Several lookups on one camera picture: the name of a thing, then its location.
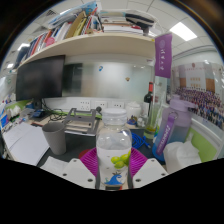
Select black computer monitor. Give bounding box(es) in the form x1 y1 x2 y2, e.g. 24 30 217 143
15 54 66 118

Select tall clear glass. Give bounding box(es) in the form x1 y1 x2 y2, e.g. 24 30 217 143
143 103 163 141

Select white lidded jar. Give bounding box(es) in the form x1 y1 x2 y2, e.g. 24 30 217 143
124 100 143 121

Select grey metal laptop stand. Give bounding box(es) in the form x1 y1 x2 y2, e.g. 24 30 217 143
63 107 101 137

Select dark wine bottle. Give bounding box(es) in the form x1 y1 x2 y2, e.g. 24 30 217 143
143 81 155 118

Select clear plastic drink bottle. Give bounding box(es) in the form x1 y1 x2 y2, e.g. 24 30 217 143
95 107 133 191

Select black red-edged desk mat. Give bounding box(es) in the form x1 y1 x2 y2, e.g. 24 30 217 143
36 129 101 168

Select white wall sockets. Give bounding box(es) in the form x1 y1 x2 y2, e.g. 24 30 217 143
78 99 125 112

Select purple hanging banner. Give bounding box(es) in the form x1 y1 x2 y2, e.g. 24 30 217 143
154 32 174 80

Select dark rectangular pad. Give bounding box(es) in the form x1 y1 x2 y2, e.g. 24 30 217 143
130 129 158 161

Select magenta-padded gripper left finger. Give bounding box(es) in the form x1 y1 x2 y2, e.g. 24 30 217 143
62 147 100 190

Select blue coiled cable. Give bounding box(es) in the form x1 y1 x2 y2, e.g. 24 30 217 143
131 132 152 150

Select white paper sheets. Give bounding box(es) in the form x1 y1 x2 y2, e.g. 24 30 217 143
2 121 51 167

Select group photo poster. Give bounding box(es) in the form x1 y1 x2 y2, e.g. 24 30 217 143
171 61 224 132

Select grey cup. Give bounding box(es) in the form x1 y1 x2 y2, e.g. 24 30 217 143
41 121 68 156

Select large lilac water bottle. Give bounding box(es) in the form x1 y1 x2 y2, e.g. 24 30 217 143
152 94 196 164

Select black cable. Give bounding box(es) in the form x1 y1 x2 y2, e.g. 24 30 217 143
49 107 73 123

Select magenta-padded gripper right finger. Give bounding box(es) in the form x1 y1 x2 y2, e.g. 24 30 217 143
127 147 169 190

